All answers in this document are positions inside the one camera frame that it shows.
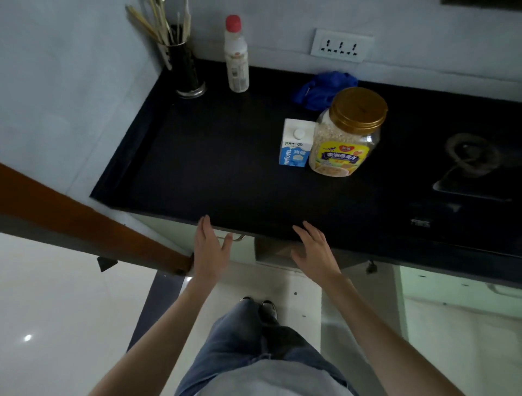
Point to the small black cabinet knob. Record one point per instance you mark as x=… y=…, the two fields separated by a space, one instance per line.
x=371 y=267

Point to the grey shirt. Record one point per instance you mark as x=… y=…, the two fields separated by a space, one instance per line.
x=273 y=381

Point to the white and blue milk carton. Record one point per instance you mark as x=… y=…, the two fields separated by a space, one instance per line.
x=294 y=145

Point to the white bottle with red cap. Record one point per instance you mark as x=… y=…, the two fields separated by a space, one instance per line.
x=236 y=57

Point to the black glass gas stove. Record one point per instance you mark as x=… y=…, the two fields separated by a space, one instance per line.
x=469 y=204

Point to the person's right hand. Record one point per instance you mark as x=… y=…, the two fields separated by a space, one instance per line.
x=318 y=257

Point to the bundle of wooden chopsticks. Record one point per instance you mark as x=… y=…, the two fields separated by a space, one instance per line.
x=161 y=24

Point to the pale cabinet drawer front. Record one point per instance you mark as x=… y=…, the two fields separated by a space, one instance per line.
x=179 y=234

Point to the person's left shoe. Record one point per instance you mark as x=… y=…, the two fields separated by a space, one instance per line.
x=246 y=300

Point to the person's shoe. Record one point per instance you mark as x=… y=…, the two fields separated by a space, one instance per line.
x=270 y=310
x=246 y=300

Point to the black door latch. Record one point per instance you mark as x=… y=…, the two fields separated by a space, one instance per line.
x=106 y=263

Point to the clear oat jar gold lid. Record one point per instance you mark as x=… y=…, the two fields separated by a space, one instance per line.
x=346 y=138

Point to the blue jeans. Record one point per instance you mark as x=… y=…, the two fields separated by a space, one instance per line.
x=253 y=342

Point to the person's right thumb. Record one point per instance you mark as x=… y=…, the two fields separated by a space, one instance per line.
x=297 y=252

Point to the white wall socket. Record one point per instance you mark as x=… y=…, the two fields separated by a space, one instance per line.
x=341 y=45

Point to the blue crumpled cloth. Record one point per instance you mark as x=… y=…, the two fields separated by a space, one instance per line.
x=322 y=89

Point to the person's left thumb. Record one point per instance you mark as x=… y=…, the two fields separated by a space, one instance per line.
x=226 y=243

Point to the person's right middle finger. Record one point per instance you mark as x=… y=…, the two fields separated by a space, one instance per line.
x=313 y=231

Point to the person's right forearm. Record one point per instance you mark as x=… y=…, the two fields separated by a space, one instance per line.
x=383 y=342

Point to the round stove burner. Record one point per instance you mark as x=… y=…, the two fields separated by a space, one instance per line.
x=473 y=155

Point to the person's left forearm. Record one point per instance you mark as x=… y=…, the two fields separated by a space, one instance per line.
x=163 y=338

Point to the person's right shoe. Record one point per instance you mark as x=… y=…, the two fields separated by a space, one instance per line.
x=270 y=310

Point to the brown wooden door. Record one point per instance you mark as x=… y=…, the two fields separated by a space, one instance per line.
x=81 y=228

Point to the black cylindrical utensil holder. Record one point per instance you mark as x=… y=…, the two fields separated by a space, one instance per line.
x=185 y=69

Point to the person's left hand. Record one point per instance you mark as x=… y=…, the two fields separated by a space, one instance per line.
x=207 y=255

